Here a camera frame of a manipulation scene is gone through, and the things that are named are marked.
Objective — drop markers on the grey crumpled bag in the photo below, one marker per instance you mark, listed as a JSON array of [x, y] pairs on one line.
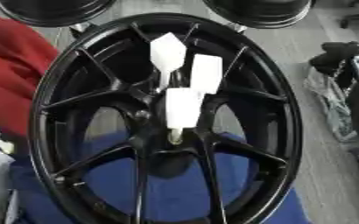
[[333, 105]]

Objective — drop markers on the black spoked wheel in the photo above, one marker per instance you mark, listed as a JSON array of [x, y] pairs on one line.
[[111, 87]]

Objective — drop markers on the person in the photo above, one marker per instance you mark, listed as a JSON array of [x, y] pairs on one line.
[[11, 73]]

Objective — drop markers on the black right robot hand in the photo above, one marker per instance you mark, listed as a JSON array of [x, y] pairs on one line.
[[336, 57]]

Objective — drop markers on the white pin with flat head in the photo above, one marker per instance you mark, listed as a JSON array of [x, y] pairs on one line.
[[182, 106], [206, 73]]

